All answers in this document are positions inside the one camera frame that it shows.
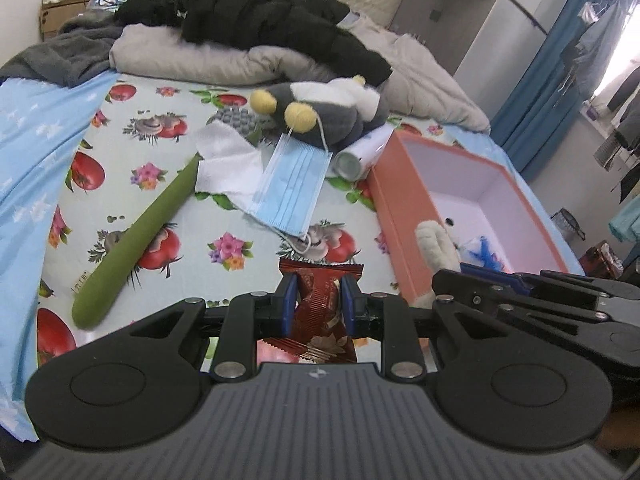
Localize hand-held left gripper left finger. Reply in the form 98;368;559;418
129;274;301;380

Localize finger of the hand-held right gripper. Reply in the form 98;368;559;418
459;261;640;304
431;269;626;347

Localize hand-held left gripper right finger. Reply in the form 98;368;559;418
340;275;506;380

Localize red snack packet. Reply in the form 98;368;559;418
257;257;365;364

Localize white fuzzy plush keychain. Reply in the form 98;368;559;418
414;219;463;309

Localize pink cardboard box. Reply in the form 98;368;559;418
367;130;571;307

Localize blue packet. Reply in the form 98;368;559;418
459;234;507;272

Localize blue face mask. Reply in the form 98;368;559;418
244;130;334;254

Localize fruit print bed sheet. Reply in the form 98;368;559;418
35;72;501;372

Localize teal cloth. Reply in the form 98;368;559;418
607;194;640;242

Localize white spray can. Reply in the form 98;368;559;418
332;124;396;181

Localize white tissue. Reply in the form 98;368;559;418
192;122;266;202

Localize green plush cucumber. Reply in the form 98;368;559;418
71;152;204;331

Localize grey plush with yellow feet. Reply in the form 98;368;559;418
250;75;396;152

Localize blue curtain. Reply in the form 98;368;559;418
490;0;614;177

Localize hanging dark garment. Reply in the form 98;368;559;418
606;64;640;113

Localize hanging grey garment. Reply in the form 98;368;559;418
560;0;627;102

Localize grey comforter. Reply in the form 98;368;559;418
109;14;492;134

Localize white wardrobe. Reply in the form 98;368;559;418
390;0;592;77

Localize black clothes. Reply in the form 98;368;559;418
95;0;394;87

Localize light blue bed sheet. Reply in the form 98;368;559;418
0;70;587;442

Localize dark grey blanket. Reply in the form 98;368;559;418
0;10;124;87

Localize brown cardboard box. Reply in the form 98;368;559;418
39;0;96;42

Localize wire waste basket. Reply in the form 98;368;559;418
550;208;587;247

